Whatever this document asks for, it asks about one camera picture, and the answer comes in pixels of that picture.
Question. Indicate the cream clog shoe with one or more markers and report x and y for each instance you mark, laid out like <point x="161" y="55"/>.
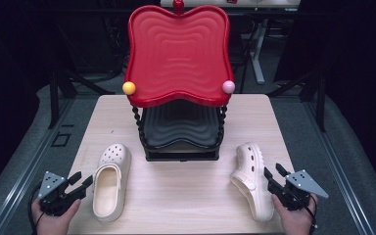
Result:
<point x="112" y="182"/>
<point x="251" y="176"/>

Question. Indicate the person's left hand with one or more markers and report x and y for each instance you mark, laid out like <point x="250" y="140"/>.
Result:
<point x="54" y="223"/>

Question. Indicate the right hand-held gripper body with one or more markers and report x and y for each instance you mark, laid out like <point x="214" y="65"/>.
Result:
<point x="298" y="189"/>

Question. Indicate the red and black shoe rack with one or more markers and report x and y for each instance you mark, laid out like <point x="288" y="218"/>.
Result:
<point x="178" y="58"/>

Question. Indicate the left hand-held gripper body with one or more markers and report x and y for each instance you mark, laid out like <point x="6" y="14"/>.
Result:
<point x="52" y="192"/>

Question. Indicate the black metal stand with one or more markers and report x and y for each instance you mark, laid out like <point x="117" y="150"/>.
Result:
<point x="62" y="91"/>
<point x="313" y="91"/>

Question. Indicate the grey metal floor rail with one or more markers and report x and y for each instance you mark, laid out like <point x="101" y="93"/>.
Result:
<point x="342" y="176"/>
<point x="23" y="176"/>

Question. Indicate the person's right hand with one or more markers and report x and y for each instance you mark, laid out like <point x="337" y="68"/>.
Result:
<point x="293" y="222"/>

